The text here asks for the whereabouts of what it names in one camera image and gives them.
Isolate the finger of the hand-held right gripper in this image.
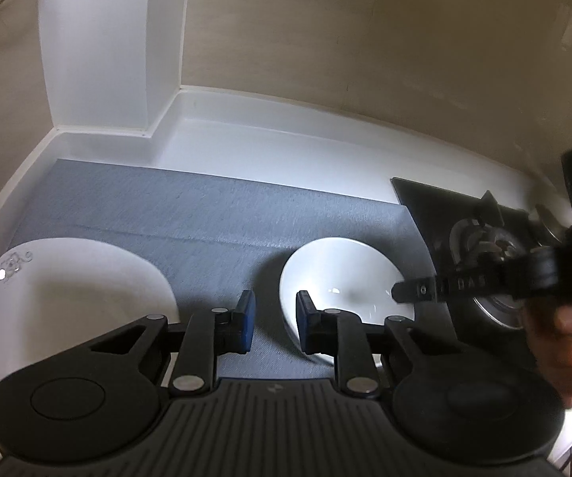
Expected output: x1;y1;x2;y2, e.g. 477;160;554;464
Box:
392;258;521;305

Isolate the white conical bowl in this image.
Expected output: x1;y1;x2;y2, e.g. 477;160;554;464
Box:
279;237;417;369

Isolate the person's right hand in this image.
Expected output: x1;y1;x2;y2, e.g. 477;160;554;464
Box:
522;298;572;409

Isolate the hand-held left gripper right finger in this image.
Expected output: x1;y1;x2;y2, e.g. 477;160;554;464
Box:
296;290;471;400

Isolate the large white plate silver print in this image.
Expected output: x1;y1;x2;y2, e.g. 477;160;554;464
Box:
0;237;180;393

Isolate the grey countertop mat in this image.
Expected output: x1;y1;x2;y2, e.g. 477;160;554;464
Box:
8;158;453;381

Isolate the black glass gas stove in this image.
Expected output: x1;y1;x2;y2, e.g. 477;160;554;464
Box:
390;176;572;359

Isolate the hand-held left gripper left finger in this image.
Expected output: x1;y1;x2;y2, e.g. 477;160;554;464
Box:
87;289;257;399

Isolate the gas stove burner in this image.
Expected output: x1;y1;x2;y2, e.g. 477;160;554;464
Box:
447;190;572;331

